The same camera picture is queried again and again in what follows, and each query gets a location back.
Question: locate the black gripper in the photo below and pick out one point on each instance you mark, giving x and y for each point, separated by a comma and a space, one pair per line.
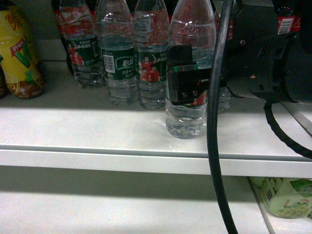
261, 63

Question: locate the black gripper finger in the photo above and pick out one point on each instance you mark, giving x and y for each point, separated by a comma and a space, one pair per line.
187, 84

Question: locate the clear water bottle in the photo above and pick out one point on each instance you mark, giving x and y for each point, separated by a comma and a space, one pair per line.
192, 23

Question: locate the water bottle behind front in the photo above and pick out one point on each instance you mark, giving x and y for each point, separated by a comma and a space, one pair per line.
224, 94

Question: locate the water bottle red players label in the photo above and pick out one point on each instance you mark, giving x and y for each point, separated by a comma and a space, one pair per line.
151, 36

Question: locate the water bottle green label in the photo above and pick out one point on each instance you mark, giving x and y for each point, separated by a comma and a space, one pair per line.
114, 27

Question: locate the water bottle far left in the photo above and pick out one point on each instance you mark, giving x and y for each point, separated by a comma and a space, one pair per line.
79, 33

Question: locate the white metal shelf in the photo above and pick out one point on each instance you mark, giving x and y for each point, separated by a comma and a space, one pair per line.
69, 127

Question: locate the cola bottle red label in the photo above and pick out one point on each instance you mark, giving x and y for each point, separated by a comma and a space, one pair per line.
288, 20

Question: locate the green grape drink bottle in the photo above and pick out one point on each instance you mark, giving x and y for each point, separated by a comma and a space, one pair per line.
285, 197

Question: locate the cola bottle behind left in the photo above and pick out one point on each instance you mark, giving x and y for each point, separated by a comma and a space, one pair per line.
55, 6

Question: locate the yellow lemon tea bottle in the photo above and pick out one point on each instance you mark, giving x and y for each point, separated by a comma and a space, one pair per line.
19, 60

